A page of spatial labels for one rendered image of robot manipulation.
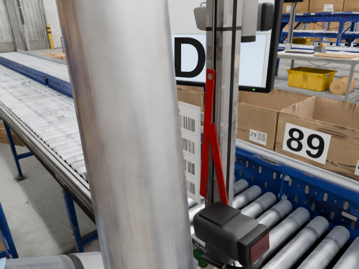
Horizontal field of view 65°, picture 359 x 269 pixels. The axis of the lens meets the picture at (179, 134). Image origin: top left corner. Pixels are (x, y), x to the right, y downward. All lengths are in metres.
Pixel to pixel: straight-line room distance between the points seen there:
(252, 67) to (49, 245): 1.90
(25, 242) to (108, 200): 2.08
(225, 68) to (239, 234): 0.24
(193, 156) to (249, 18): 0.25
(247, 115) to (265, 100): 0.31
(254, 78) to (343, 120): 0.83
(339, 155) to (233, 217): 0.64
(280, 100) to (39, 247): 1.76
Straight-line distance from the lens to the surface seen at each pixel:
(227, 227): 0.45
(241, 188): 1.19
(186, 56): 0.60
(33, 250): 2.22
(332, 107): 1.34
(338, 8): 5.87
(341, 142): 1.04
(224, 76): 0.43
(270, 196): 1.14
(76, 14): 0.22
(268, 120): 1.14
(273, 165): 1.11
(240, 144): 1.19
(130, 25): 0.21
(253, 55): 0.55
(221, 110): 0.45
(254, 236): 0.45
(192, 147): 0.51
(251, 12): 0.47
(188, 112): 0.50
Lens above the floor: 1.38
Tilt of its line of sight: 23 degrees down
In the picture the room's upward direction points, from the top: 2 degrees counter-clockwise
